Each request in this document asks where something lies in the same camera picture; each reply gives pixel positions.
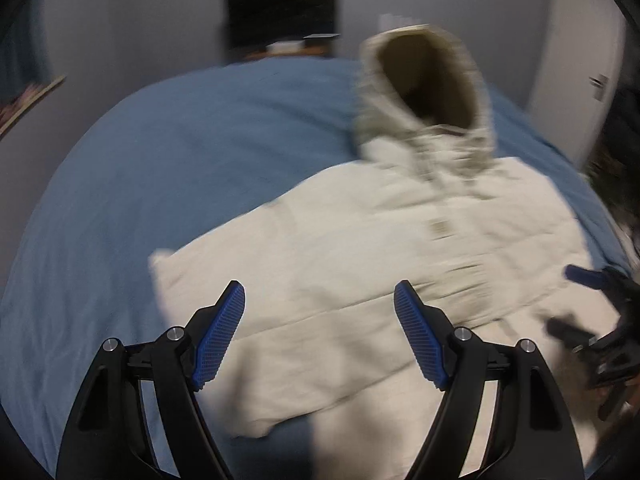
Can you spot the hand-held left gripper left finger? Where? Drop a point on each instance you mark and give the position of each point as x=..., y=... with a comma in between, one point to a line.
x=220, y=330

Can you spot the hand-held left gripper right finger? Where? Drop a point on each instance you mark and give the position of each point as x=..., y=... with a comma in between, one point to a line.
x=417, y=332

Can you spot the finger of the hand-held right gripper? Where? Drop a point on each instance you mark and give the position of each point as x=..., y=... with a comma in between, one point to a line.
x=580, y=274
x=567, y=331

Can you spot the cream hooded puffer jacket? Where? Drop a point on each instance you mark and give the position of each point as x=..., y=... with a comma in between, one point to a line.
x=350, y=260

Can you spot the blue bed blanket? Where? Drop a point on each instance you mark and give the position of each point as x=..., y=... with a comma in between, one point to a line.
x=175, y=185

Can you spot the white door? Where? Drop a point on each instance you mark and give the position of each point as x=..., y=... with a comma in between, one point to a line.
x=570, y=60

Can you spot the wooden desk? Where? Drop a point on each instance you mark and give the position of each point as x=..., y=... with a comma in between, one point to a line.
x=280, y=55

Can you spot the white flat box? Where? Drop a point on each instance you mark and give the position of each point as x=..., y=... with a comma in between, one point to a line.
x=285, y=46

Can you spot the black television screen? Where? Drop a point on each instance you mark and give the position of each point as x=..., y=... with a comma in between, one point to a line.
x=280, y=15

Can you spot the teal curtain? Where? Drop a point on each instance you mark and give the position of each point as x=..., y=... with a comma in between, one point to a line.
x=25, y=45

